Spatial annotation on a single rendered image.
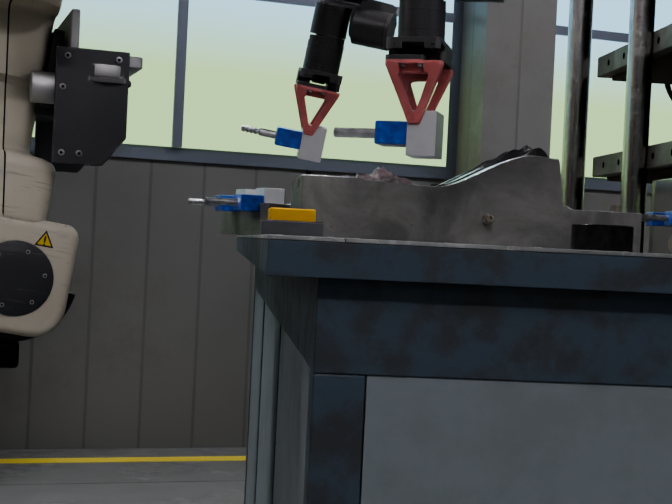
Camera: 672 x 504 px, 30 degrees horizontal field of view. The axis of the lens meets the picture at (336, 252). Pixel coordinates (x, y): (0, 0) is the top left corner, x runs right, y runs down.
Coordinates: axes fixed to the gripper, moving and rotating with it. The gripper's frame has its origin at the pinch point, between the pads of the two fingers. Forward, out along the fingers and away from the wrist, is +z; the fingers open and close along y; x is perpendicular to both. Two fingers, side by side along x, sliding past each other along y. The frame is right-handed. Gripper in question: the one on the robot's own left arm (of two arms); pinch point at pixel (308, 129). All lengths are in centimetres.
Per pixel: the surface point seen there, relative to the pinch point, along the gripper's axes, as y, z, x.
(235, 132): 271, 17, 10
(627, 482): -83, 24, -32
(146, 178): 262, 40, 39
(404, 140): -48.1, -2.9, -8.7
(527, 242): -20.2, 8.7, -33.3
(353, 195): -19.8, 7.2, -7.1
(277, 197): 13.9, 12.9, 1.9
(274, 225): -37.0, 11.6, 3.9
